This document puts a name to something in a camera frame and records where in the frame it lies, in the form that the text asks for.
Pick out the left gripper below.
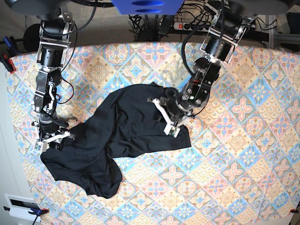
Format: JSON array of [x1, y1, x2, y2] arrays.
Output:
[[147, 97, 194, 138]]

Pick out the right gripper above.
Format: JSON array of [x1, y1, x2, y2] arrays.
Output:
[[34, 120, 75, 152]]

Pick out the black t-shirt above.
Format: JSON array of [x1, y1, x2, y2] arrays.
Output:
[[40, 83, 191, 199]]

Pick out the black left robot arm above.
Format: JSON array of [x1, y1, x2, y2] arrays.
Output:
[[148, 0, 296, 137]]

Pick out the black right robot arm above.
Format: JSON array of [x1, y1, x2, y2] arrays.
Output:
[[5, 0, 79, 152]]

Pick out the patterned colourful tablecloth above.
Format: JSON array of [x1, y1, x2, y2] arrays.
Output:
[[2, 46, 300, 225]]

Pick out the red table clamp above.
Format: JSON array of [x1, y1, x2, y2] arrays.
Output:
[[0, 53, 16, 74]]

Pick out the white power strip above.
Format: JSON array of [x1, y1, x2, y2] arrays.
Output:
[[174, 21, 221, 32]]

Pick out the white wall outlet box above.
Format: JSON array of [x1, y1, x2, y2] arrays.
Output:
[[4, 194, 39, 223]]

